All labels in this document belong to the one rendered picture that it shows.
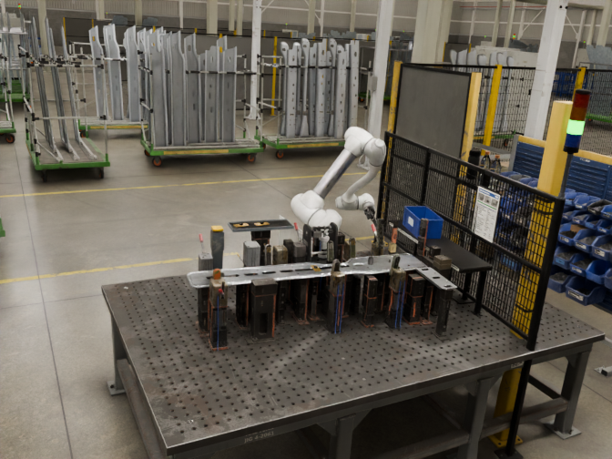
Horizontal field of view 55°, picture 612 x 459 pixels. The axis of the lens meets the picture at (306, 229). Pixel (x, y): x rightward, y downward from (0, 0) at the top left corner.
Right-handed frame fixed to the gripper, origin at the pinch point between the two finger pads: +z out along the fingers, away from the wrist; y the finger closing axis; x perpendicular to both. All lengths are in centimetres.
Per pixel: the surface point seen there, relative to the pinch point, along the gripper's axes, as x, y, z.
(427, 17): -167, 108, -686
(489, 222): -68, -5, 69
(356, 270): 8, -33, 88
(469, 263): -47, 6, 80
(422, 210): -34.6, 3.7, 9.1
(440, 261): -33, -7, 83
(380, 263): -3, -22, 78
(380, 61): -62, 103, -611
